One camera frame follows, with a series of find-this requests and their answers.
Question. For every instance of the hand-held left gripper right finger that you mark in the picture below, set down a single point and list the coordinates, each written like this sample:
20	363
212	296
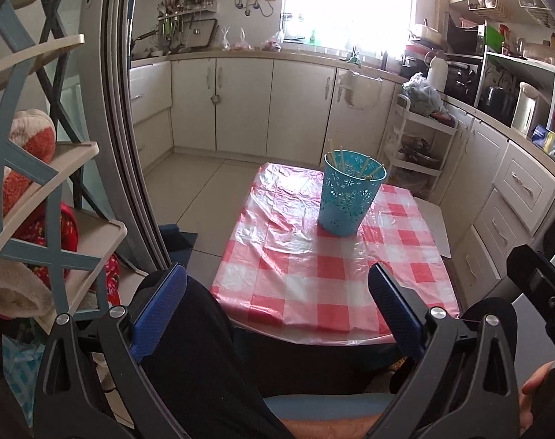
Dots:
392	302

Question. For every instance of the stack of pots and bowls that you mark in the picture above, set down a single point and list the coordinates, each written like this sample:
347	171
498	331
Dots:
419	48

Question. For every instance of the green dish soap bottle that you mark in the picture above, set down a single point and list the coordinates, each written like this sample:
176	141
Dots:
312	37

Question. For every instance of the orange white plush slipper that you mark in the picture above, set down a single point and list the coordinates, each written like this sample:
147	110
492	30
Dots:
35	132

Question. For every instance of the white kitchen trolley rack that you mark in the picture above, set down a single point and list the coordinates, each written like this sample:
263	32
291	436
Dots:
437	125

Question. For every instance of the clear plastic food bag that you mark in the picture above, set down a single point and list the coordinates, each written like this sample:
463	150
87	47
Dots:
272	43
225	41
244	43

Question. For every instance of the dark blue floor mat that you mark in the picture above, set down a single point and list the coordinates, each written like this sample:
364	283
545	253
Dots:
177	242

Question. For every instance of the person's right hand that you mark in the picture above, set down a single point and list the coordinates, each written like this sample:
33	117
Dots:
536	377

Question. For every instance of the blue perforated plastic basket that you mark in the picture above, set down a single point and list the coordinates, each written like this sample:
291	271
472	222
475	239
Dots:
341	206

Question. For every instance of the red floral plush slipper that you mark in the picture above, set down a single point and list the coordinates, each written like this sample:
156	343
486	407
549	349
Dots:
67	233

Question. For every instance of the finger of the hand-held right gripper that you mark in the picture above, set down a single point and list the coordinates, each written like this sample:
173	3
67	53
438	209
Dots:
538	283

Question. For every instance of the green cutting board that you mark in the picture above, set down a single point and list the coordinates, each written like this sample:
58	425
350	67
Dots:
492	39

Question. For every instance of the white flat board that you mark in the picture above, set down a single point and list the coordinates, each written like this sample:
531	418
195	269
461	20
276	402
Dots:
435	228

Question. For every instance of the cream stove base cabinet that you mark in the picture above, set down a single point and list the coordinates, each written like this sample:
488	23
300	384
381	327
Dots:
151	100

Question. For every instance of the blue snack packet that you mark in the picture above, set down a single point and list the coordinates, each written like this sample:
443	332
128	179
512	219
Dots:
540	135

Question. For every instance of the bright kitchen window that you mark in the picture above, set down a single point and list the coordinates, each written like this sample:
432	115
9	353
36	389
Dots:
350	0

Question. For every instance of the black cooking pot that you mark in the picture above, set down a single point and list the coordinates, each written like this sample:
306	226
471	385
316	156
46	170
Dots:
497	100

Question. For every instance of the bunch of wooden chopsticks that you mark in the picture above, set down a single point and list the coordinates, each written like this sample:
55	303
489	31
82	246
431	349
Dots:
365	169

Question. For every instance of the blue stool seat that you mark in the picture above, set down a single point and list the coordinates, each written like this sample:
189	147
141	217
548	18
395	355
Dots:
328	403

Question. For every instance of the steel lidded pan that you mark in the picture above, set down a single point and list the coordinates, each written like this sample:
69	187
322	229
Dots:
421	152

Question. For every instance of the white counter shelf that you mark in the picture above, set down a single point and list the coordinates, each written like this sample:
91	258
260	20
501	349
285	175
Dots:
515	61

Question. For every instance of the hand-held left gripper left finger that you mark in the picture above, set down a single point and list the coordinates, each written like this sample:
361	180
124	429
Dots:
161	311

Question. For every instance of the white electric kettle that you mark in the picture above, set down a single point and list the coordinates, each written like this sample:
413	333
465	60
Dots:
527	109

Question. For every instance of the beige blue corner shelf rack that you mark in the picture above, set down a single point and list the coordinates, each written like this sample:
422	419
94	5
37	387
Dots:
12	146

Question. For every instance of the grey sliding door frame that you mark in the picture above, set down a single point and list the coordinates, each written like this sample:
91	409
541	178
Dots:
117	77

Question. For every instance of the white thermos jug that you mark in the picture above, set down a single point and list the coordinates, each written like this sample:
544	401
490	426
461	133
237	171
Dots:
437	75

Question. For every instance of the wall utensil rack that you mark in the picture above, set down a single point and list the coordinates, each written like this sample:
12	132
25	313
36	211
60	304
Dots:
186	16

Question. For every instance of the cream kitchen base cabinet row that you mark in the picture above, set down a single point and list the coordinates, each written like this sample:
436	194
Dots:
250	100

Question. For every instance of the blue checked plastic bag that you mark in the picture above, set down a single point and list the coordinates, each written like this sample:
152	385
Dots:
23	375

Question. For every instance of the pink white checked tablecloth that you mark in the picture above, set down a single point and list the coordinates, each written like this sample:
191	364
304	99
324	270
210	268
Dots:
305	283

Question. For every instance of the cream kitchen drawer cabinet row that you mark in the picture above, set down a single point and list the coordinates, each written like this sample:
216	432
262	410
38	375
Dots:
511	192

